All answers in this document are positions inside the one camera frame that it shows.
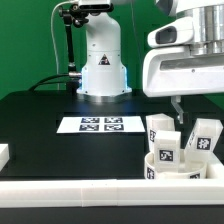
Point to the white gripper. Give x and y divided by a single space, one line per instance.
174 72

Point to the white round stool seat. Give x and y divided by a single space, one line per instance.
187 170

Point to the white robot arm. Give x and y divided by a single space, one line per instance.
104 76

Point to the white marker sheet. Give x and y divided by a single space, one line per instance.
108 124

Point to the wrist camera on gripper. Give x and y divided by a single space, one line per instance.
178 32

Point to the white U-shaped wall fence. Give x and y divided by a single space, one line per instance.
140 192

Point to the camera on mount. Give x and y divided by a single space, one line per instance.
95 5

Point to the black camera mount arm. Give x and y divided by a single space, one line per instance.
74 16

